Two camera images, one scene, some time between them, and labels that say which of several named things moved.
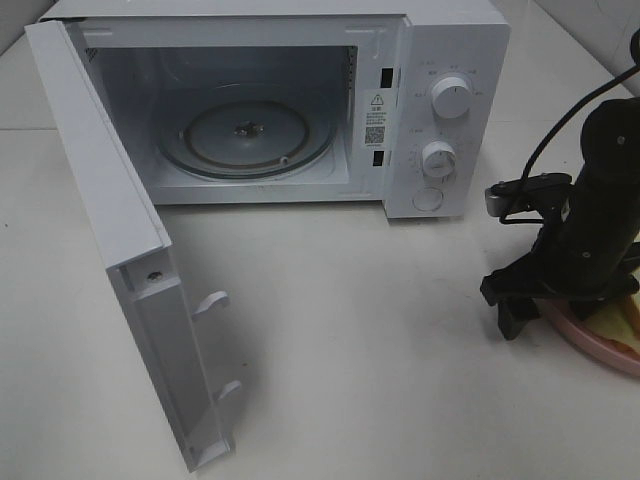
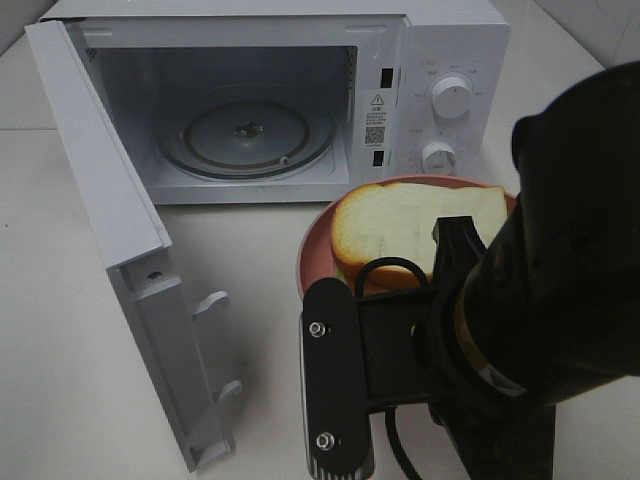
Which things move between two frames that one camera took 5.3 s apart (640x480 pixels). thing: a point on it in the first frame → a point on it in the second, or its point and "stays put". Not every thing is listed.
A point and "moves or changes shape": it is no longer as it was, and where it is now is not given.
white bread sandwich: [635, 298] moves or changes shape
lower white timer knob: [438, 159] stays put
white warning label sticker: [375, 120] stays put
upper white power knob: [451, 97] stays put
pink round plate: [589, 339] moves or changes shape
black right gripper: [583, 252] → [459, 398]
